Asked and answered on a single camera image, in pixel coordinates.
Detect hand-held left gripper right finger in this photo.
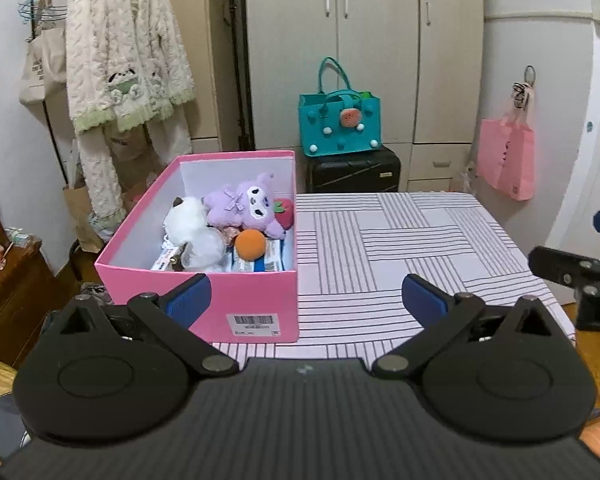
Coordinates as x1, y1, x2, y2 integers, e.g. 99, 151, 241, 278
371, 274, 561, 378

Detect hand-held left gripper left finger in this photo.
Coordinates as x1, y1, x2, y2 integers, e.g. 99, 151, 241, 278
45, 274, 239, 377

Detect blue wet wipes pack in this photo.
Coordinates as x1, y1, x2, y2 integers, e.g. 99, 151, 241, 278
150, 239, 286, 273

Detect white mesh bath pouf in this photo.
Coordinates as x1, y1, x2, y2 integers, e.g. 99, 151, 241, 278
181, 227, 227, 272

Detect pink cardboard box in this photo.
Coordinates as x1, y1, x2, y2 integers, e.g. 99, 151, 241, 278
95, 150, 300, 343

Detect white panda plush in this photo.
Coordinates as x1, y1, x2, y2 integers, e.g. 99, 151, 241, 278
161, 195, 212, 252

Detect orange foam ball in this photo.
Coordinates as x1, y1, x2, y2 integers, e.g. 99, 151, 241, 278
235, 229, 267, 261

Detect purple plush toy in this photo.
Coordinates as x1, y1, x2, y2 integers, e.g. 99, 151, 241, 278
202, 172, 287, 239

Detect red strawberry plush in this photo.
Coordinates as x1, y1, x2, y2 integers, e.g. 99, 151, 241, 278
272, 199, 297, 232

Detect striped tablecloth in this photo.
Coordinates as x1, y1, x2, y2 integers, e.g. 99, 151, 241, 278
211, 192, 577, 361

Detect white door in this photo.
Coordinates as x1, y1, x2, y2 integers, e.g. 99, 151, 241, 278
545, 20, 600, 263

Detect grey sneakers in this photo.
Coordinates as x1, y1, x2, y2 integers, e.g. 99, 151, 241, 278
79, 282, 114, 307

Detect pink shopping bag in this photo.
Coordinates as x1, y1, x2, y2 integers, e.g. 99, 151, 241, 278
475, 109, 536, 202

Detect kraft paper bag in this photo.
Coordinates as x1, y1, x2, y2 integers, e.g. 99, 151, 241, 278
62, 182, 107, 254

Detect black suitcase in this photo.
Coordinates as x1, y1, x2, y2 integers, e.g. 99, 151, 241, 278
305, 145, 401, 194

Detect wooden nightstand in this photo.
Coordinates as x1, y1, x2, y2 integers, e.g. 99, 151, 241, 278
0, 240, 57, 367

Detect teal felt tote bag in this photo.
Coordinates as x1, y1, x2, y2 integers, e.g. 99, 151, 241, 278
299, 56, 382, 158

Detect black garment rack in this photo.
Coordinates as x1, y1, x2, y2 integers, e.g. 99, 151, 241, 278
17, 0, 254, 188

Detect beige cabinet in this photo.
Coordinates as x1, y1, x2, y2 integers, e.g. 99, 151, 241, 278
180, 0, 247, 154

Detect white wardrobe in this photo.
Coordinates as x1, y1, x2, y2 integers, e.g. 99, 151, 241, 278
245, 0, 486, 196

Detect cream fleece pajamas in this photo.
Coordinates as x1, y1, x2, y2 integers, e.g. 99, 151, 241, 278
64, 0, 196, 234

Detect beige canvas tote bag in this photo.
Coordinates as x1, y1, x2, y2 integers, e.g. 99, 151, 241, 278
19, 25, 69, 107

